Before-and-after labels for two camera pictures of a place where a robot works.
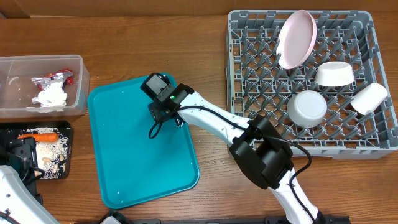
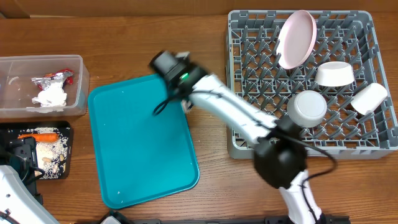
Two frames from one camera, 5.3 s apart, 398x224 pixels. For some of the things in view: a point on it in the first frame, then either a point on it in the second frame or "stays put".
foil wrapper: (45, 81) stays put
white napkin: (54, 95) stays put
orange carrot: (43, 137) stays put
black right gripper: (166, 112) to (182, 96)
